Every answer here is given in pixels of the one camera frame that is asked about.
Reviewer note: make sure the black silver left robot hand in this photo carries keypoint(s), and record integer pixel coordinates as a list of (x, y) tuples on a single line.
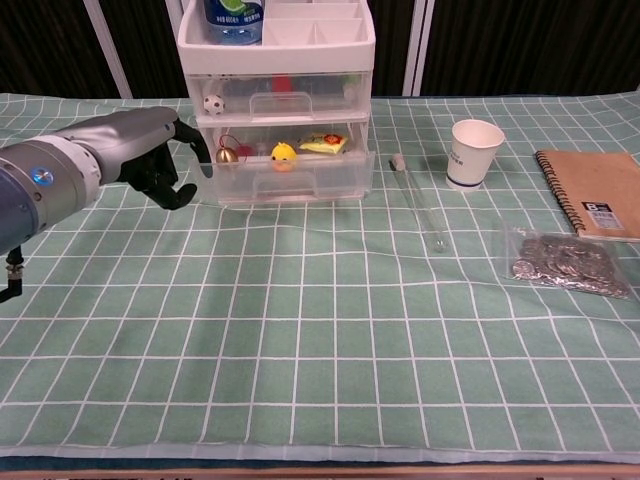
[(130, 132)]

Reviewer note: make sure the yellow rubber duck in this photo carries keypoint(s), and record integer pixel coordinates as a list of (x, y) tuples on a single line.
[(284, 156)]

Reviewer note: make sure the clear plastic drawer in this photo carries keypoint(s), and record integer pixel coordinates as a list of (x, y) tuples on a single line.
[(340, 177)]

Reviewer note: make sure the small soccer ball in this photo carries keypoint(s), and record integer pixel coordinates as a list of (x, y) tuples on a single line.
[(214, 105)]

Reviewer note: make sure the small red object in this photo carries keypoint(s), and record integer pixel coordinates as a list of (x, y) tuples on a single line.
[(244, 151)]

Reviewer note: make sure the clear drawer with football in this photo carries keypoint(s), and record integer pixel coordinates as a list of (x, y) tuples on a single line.
[(330, 105)]

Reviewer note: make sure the white plastic drawer organizer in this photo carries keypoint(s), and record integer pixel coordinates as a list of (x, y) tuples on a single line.
[(320, 50)]

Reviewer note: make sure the small gold bell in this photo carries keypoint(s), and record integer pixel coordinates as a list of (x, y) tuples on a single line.
[(226, 156)]

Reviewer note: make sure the blue drink bottle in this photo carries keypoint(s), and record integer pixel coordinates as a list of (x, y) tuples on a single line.
[(232, 22)]

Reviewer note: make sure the yellow snack packet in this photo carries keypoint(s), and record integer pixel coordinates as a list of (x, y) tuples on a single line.
[(324, 143)]

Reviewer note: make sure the green checked tablecloth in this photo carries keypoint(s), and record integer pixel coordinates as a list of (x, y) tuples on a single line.
[(300, 325)]

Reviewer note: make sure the glass test tube with cork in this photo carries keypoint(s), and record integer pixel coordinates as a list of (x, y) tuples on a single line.
[(417, 200)]

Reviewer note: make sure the white paper cup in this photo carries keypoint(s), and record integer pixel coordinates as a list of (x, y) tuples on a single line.
[(472, 155)]

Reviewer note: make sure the clear bag of coins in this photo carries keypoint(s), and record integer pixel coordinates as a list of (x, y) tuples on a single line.
[(565, 265)]

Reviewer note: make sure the brown spiral notebook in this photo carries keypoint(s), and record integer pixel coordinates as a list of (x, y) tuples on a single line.
[(595, 185)]

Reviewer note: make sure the white partition post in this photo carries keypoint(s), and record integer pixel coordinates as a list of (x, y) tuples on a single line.
[(112, 55), (417, 45)]

